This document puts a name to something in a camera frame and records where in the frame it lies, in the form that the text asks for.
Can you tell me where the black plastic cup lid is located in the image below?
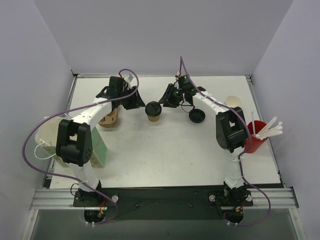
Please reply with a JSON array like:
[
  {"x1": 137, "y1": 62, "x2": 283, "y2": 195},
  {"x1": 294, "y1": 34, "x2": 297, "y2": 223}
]
[{"x1": 145, "y1": 101, "x2": 162, "y2": 117}]

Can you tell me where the brown paper coffee cup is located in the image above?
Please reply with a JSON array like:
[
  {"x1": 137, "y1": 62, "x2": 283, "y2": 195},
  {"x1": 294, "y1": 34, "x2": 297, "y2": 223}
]
[{"x1": 147, "y1": 114, "x2": 160, "y2": 122}]

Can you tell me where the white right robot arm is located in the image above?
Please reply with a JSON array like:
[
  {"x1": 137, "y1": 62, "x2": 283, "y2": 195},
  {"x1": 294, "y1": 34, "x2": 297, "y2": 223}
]
[{"x1": 158, "y1": 75, "x2": 248, "y2": 190}]

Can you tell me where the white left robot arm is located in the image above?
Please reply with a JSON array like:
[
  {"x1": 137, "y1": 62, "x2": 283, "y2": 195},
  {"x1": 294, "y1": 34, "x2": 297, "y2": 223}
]
[{"x1": 55, "y1": 74, "x2": 146, "y2": 206}]

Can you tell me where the green paper takeout bag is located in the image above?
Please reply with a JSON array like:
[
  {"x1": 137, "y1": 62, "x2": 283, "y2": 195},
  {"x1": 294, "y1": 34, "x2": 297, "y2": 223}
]
[{"x1": 35, "y1": 116, "x2": 107, "y2": 169}]

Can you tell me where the brown pulp cup carrier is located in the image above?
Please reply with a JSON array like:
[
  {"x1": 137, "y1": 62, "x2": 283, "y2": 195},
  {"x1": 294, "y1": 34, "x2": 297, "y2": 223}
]
[{"x1": 98, "y1": 109, "x2": 119, "y2": 128}]

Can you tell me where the stack of brown paper cups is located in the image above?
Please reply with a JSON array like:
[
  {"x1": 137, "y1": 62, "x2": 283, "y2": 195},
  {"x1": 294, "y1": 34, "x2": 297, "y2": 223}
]
[{"x1": 225, "y1": 95, "x2": 242, "y2": 108}]

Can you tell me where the red cylindrical straw holder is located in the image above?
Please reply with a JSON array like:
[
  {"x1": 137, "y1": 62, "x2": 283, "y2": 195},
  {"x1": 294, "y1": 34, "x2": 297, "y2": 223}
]
[{"x1": 244, "y1": 120, "x2": 268, "y2": 154}]

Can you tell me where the white wrapped straws bundle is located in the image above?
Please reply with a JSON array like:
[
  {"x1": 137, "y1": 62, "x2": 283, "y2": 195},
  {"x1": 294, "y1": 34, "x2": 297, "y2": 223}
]
[{"x1": 253, "y1": 116, "x2": 283, "y2": 140}]

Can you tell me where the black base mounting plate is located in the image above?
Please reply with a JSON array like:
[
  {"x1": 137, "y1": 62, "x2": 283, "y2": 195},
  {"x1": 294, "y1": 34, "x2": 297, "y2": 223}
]
[{"x1": 73, "y1": 185, "x2": 253, "y2": 225}]

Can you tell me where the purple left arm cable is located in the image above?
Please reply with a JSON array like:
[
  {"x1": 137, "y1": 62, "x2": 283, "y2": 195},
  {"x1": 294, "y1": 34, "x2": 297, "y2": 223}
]
[{"x1": 22, "y1": 69, "x2": 140, "y2": 225}]

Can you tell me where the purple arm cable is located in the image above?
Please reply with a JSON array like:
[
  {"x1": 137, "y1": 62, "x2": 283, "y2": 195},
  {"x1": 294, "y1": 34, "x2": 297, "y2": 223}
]
[
  {"x1": 22, "y1": 69, "x2": 140, "y2": 225},
  {"x1": 177, "y1": 56, "x2": 272, "y2": 227}
]

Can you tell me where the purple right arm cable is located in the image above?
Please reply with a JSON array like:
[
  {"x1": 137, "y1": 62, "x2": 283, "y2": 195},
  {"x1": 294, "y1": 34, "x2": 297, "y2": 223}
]
[{"x1": 177, "y1": 56, "x2": 272, "y2": 227}]

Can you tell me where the aluminium front rail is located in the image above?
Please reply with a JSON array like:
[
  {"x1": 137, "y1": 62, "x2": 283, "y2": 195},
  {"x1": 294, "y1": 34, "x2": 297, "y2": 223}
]
[{"x1": 29, "y1": 188, "x2": 299, "y2": 210}]

